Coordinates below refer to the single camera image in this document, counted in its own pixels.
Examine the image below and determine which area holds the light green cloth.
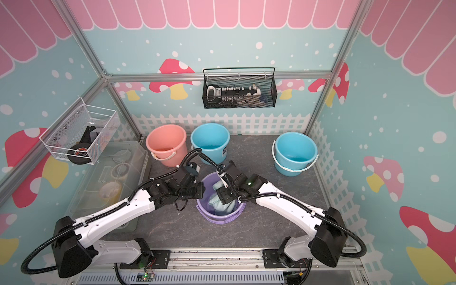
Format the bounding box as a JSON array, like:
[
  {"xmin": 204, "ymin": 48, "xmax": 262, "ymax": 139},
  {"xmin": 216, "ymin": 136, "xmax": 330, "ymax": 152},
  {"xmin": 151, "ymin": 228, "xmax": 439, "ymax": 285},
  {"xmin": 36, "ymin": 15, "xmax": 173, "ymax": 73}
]
[{"xmin": 207, "ymin": 192, "xmax": 238, "ymax": 216}]

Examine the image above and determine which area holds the purple bucket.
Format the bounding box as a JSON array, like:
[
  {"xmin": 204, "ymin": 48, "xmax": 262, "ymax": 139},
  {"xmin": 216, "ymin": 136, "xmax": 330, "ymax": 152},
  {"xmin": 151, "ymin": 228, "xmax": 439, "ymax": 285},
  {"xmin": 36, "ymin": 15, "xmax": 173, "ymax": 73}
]
[{"xmin": 197, "ymin": 172, "xmax": 246, "ymax": 224}]

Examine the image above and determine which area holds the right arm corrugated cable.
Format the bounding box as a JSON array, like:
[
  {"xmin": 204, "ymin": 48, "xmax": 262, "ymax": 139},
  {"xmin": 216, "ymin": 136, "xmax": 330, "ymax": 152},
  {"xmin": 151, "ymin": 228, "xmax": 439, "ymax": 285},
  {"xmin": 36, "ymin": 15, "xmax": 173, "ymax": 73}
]
[{"xmin": 199, "ymin": 151, "xmax": 368, "ymax": 258}]

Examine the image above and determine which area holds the pink plastic bucket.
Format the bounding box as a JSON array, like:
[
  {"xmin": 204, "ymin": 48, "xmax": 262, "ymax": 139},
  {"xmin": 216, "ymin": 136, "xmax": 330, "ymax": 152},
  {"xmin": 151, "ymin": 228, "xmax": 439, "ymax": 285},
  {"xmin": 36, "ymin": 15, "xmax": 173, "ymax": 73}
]
[{"xmin": 146, "ymin": 124, "xmax": 188, "ymax": 167}]

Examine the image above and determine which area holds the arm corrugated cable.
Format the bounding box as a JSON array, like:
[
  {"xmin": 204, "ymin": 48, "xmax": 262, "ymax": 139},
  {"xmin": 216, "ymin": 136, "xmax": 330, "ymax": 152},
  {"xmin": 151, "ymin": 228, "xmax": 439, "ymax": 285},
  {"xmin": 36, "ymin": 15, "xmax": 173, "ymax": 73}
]
[
  {"xmin": 20, "ymin": 147, "xmax": 204, "ymax": 275},
  {"xmin": 199, "ymin": 151, "xmax": 368, "ymax": 258}
]

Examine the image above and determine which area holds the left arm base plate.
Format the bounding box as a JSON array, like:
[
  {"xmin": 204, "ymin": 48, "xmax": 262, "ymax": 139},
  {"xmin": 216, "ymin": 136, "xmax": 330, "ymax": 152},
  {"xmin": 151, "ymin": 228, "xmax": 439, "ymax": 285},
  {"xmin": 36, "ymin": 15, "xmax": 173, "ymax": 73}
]
[{"xmin": 119, "ymin": 250, "xmax": 171, "ymax": 270}]

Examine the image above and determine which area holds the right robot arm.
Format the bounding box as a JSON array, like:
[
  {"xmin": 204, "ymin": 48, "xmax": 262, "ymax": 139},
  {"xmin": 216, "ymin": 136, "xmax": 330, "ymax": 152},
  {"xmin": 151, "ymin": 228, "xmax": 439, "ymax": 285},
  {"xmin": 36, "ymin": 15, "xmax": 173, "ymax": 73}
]
[{"xmin": 216, "ymin": 161, "xmax": 347, "ymax": 268}]

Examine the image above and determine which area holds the blue bucket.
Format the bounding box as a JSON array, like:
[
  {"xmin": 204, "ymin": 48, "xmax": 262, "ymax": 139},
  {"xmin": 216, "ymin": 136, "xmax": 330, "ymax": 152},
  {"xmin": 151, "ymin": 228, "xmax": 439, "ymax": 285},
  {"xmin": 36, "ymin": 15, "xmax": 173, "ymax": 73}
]
[
  {"xmin": 271, "ymin": 132, "xmax": 319, "ymax": 177},
  {"xmin": 190, "ymin": 123, "xmax": 230, "ymax": 165}
]

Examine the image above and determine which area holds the black wire mesh basket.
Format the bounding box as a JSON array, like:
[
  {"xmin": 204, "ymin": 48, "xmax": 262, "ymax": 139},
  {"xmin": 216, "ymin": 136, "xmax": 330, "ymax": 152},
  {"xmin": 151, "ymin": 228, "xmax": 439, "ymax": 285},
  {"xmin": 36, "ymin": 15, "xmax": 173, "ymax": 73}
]
[{"xmin": 202, "ymin": 67, "xmax": 277, "ymax": 109}]

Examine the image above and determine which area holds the clear plastic storage box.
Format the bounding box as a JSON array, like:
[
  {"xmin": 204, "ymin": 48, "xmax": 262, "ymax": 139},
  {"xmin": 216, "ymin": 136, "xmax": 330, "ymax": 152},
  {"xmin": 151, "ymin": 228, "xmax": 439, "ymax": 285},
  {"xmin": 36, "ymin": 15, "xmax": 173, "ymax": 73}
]
[{"xmin": 66, "ymin": 141, "xmax": 148, "ymax": 220}]

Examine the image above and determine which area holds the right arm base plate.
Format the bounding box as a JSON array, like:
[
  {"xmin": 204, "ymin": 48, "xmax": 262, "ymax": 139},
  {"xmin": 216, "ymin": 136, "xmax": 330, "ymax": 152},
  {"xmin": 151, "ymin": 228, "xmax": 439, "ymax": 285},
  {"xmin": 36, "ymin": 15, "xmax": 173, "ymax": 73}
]
[{"xmin": 261, "ymin": 249, "xmax": 312, "ymax": 271}]

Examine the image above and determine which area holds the black tape dispenser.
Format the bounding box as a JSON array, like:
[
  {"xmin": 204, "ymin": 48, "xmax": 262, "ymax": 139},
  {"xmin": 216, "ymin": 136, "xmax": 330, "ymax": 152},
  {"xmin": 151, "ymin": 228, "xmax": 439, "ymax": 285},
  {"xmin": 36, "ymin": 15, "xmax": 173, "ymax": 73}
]
[{"xmin": 67, "ymin": 126, "xmax": 96, "ymax": 165}]

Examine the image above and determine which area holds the white wire basket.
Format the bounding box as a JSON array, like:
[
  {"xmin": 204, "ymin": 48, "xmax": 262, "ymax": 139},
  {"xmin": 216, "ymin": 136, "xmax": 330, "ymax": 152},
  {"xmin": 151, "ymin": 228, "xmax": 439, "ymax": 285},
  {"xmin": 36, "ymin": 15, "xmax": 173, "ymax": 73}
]
[{"xmin": 39, "ymin": 98, "xmax": 121, "ymax": 165}]

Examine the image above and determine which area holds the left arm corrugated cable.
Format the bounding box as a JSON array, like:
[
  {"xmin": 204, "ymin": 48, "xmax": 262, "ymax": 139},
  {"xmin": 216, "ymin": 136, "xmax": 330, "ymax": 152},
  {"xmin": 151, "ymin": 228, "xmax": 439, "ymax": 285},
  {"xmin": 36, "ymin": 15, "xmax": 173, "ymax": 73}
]
[{"xmin": 20, "ymin": 147, "xmax": 204, "ymax": 275}]

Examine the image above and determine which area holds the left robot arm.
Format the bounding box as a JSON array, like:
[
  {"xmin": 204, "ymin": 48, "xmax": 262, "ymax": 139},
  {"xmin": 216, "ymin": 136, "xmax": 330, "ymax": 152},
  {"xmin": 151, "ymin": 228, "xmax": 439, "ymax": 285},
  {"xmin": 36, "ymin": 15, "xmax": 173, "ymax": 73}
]
[{"xmin": 52, "ymin": 163, "xmax": 205, "ymax": 279}]

